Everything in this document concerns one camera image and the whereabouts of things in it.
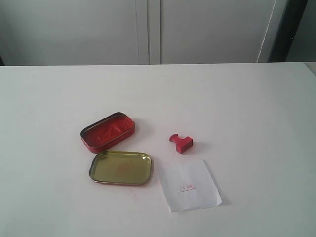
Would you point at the red ink pad tin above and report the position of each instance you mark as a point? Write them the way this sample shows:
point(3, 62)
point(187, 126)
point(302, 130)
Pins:
point(107, 132)

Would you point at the red stamp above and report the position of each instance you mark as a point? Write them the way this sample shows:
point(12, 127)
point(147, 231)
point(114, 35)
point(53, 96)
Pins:
point(181, 144)

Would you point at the white cabinet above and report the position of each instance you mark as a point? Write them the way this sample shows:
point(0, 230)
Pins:
point(126, 32)

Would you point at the dark door frame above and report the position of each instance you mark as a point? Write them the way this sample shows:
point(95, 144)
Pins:
point(287, 30)

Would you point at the white paper sheet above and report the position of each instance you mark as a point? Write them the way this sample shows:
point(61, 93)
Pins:
point(189, 186)

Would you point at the gold tin lid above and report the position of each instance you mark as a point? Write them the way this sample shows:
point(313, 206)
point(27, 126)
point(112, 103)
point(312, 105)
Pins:
point(121, 168)

